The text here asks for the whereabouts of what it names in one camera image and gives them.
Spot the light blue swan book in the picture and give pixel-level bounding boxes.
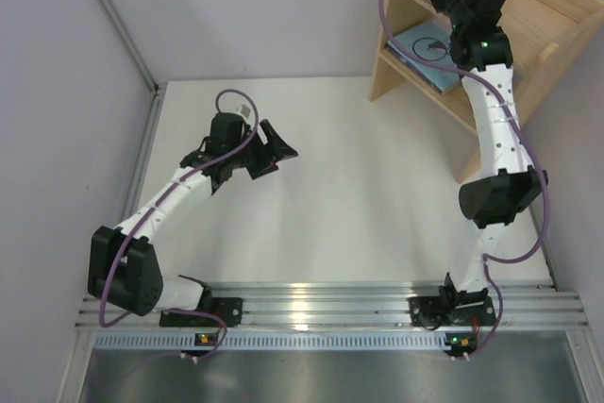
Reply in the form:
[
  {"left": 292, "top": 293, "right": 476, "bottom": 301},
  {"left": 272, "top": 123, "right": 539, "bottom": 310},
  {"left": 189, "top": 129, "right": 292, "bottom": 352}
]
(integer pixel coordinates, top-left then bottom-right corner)
[{"left": 387, "top": 20, "right": 460, "bottom": 93}]

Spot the dark purple galaxy book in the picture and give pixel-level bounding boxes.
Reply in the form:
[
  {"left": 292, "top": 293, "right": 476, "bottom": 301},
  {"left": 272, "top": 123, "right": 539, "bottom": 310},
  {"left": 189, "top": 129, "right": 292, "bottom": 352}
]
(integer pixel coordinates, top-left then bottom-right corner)
[{"left": 384, "top": 43, "right": 445, "bottom": 94}]

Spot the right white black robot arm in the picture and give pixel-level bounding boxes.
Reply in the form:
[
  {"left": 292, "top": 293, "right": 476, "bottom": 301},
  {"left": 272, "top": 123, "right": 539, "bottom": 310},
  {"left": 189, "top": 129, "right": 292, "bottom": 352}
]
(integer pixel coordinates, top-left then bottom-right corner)
[{"left": 410, "top": 0, "right": 547, "bottom": 330}]

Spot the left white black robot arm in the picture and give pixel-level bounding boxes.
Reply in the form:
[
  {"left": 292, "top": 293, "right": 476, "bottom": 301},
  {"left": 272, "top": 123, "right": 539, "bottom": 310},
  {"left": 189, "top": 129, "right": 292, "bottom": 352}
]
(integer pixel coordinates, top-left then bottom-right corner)
[{"left": 87, "top": 112, "right": 298, "bottom": 316}]

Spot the wooden two-tier shelf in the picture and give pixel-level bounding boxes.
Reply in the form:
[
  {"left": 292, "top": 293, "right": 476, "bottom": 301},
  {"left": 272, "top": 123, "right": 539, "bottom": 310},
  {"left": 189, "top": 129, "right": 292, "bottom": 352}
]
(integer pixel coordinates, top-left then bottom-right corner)
[{"left": 369, "top": 0, "right": 604, "bottom": 185}]

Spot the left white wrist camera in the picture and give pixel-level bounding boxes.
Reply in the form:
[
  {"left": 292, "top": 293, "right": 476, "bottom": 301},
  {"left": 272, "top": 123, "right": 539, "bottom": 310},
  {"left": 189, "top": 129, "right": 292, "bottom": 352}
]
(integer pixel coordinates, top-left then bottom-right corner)
[{"left": 237, "top": 105, "right": 252, "bottom": 119}]

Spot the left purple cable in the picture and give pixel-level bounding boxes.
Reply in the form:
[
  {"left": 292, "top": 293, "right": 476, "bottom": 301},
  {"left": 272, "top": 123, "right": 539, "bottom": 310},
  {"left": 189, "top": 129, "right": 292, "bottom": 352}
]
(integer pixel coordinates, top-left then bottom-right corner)
[{"left": 97, "top": 89, "right": 260, "bottom": 360}]

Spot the purple cable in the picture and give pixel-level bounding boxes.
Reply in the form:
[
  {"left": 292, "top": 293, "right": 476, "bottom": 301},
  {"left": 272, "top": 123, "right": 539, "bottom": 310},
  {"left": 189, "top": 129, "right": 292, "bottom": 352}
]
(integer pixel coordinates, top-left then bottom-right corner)
[
  {"left": 379, "top": 0, "right": 551, "bottom": 361},
  {"left": 97, "top": 89, "right": 260, "bottom": 360}
]

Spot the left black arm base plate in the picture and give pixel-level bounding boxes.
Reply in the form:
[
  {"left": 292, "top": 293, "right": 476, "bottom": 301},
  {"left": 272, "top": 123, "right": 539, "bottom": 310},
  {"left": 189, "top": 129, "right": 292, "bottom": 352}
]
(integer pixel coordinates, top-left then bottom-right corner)
[{"left": 159, "top": 296, "right": 243, "bottom": 327}]

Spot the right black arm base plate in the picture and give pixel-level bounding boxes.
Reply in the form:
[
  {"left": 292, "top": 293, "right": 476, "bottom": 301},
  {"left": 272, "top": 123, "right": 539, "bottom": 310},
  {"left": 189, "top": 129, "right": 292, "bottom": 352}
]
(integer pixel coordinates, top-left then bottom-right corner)
[{"left": 409, "top": 296, "right": 495, "bottom": 330}]

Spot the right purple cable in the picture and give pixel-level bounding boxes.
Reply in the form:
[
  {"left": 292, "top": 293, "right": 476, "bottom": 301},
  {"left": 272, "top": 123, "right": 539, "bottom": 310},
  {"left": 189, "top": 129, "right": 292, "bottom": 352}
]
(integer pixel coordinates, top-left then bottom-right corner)
[{"left": 379, "top": 0, "right": 551, "bottom": 361}]

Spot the perforated cable duct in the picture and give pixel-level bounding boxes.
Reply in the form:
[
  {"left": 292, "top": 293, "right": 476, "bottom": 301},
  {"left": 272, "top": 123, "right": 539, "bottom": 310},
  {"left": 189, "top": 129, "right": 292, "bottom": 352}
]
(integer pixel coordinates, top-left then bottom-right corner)
[{"left": 94, "top": 331, "right": 477, "bottom": 351}]

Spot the aluminium mounting rail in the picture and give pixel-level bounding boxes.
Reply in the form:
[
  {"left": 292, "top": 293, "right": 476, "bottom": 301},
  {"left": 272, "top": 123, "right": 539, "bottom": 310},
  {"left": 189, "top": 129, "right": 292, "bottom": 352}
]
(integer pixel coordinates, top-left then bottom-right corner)
[{"left": 75, "top": 281, "right": 590, "bottom": 328}]

